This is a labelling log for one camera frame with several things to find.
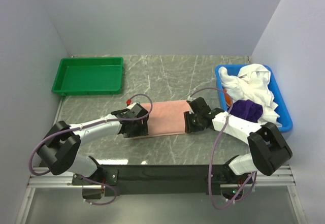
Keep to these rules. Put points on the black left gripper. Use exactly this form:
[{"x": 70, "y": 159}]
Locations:
[{"x": 142, "y": 130}]

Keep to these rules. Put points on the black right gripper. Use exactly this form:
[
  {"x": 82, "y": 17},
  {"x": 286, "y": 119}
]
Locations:
[{"x": 189, "y": 127}]

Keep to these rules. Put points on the pink towel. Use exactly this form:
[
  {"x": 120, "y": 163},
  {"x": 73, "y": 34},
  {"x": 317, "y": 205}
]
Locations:
[{"x": 167, "y": 118}]

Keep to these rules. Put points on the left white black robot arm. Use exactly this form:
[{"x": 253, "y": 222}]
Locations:
[{"x": 60, "y": 151}]

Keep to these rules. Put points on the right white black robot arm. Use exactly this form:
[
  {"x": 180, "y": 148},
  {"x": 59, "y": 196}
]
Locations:
[{"x": 268, "y": 148}]

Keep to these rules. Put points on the orange towel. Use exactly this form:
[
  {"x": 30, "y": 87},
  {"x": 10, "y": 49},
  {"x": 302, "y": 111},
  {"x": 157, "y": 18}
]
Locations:
[{"x": 227, "y": 98}]

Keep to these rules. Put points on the purple towel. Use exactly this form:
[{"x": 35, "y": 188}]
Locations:
[{"x": 247, "y": 110}]

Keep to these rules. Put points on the white crumpled towel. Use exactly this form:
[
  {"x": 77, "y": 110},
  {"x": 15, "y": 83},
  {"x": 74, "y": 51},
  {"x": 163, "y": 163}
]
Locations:
[{"x": 251, "y": 83}]

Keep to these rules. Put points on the green plastic tray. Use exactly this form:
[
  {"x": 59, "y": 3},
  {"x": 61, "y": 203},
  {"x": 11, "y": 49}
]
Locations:
[{"x": 89, "y": 76}]

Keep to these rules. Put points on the blue plastic bin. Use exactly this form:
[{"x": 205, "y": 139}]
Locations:
[{"x": 281, "y": 110}]

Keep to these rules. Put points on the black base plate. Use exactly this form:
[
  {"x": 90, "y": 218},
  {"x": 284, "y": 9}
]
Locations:
[{"x": 166, "y": 179}]

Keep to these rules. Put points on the aluminium frame rail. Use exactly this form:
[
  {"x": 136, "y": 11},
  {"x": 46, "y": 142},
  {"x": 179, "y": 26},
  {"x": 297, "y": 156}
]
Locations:
[{"x": 94, "y": 189}]

